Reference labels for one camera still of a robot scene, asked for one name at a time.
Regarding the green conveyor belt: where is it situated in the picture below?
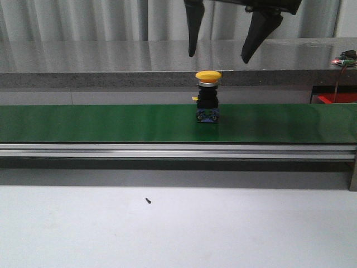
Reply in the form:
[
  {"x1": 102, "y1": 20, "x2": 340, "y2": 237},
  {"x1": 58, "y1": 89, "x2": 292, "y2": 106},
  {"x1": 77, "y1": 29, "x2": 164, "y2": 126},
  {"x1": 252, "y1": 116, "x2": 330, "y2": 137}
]
[{"x1": 1, "y1": 104, "x2": 356, "y2": 143}]

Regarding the red plastic tray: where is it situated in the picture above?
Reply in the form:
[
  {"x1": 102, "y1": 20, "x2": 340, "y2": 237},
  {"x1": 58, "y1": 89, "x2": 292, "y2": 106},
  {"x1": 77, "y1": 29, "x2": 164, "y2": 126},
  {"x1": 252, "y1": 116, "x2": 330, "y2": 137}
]
[{"x1": 316, "y1": 93, "x2": 357, "y2": 104}]

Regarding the circuit board with red LED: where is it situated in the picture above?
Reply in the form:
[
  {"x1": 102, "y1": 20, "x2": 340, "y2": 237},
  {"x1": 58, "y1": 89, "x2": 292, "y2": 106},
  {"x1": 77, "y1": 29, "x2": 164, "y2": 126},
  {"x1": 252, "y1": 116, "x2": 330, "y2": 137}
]
[{"x1": 331, "y1": 50, "x2": 356, "y2": 66}]

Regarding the grey curtain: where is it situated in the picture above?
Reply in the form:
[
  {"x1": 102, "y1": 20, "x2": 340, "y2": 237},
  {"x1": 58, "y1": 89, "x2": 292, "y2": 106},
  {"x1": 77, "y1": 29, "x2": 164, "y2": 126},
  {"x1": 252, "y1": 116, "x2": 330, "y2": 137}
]
[{"x1": 1, "y1": 1, "x2": 340, "y2": 41}]

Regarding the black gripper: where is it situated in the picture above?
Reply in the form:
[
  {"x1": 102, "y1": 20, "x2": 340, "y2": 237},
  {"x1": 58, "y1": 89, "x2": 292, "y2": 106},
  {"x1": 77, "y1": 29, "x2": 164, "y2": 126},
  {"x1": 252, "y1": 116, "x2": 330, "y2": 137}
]
[{"x1": 184, "y1": 0, "x2": 302, "y2": 64}]

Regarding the aluminium conveyor frame rail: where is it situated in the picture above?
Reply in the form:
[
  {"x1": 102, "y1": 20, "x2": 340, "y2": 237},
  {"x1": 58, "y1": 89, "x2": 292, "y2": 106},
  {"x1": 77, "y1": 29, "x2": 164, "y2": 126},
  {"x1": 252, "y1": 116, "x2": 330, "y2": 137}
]
[{"x1": 1, "y1": 143, "x2": 356, "y2": 191}]

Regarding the red and black wire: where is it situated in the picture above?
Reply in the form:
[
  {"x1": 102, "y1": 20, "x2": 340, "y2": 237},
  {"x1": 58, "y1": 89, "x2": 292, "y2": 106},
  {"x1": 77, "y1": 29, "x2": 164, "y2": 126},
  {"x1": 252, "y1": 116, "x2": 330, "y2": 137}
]
[{"x1": 333, "y1": 65, "x2": 348, "y2": 104}]

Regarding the grey stone counter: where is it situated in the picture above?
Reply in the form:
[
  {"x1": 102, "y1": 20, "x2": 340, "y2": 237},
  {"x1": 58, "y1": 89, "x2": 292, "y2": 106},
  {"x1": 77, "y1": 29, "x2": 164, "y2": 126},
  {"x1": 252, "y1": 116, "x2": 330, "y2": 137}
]
[{"x1": 1, "y1": 38, "x2": 356, "y2": 89}]

